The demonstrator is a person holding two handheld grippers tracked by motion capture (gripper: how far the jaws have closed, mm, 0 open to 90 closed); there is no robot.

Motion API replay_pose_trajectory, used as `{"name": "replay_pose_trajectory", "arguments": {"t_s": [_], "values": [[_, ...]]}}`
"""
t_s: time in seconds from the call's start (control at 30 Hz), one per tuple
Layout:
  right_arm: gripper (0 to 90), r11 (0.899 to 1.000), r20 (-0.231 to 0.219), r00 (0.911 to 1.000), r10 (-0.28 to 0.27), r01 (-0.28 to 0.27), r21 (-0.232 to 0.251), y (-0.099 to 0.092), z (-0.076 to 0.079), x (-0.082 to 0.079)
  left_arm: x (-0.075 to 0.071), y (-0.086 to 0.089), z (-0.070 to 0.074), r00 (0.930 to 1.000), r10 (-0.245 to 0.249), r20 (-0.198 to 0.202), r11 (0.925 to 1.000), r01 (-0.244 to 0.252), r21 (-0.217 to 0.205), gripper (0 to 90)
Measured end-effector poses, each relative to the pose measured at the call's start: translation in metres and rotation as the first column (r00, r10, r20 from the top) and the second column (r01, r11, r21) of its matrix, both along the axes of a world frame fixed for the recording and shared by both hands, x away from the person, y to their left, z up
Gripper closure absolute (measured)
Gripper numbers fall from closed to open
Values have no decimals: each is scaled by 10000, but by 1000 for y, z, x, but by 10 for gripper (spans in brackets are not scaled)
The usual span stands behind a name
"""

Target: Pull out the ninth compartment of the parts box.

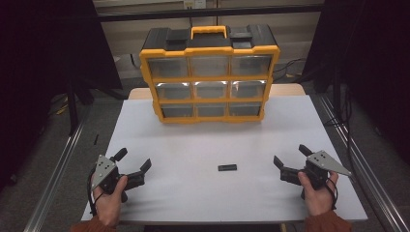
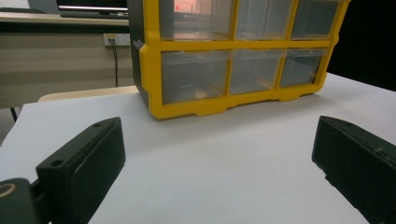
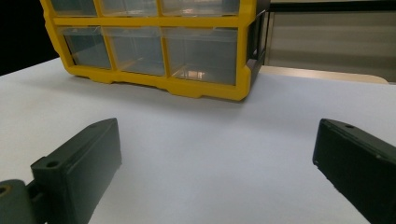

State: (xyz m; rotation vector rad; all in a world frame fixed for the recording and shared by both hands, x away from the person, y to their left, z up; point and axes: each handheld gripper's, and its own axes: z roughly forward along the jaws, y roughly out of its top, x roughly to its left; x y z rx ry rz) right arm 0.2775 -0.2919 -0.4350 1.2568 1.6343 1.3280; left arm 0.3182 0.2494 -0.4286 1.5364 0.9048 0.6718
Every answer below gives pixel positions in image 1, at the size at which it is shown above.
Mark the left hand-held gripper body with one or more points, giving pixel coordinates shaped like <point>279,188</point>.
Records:
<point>103,170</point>

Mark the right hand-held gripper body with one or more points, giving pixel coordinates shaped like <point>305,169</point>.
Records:
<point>322,161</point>

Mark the small black rectangular block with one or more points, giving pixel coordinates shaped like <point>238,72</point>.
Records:
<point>227,167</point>

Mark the yellow black drawer organizer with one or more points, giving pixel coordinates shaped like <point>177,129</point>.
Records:
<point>209,42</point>

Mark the person's left hand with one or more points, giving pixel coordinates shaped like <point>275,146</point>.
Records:
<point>108,206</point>

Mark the person's right hand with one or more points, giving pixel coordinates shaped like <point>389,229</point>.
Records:
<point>319,199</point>

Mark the small black floor piece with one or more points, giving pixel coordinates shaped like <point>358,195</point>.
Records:
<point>96,139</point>

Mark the black metal stand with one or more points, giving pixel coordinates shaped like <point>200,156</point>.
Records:
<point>72,109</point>

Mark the black curtain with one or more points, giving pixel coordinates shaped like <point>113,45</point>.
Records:
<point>370,64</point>
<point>32,64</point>

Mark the grid of clear drawers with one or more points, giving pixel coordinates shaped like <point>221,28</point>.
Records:
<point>209,66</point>

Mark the black horizontal bar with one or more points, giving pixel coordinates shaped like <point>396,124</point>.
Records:
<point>161,14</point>

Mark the aluminium rail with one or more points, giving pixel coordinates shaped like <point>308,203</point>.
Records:
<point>54,180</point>
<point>364,167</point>

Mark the white wall socket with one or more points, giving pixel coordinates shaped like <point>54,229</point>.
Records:
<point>195,4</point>

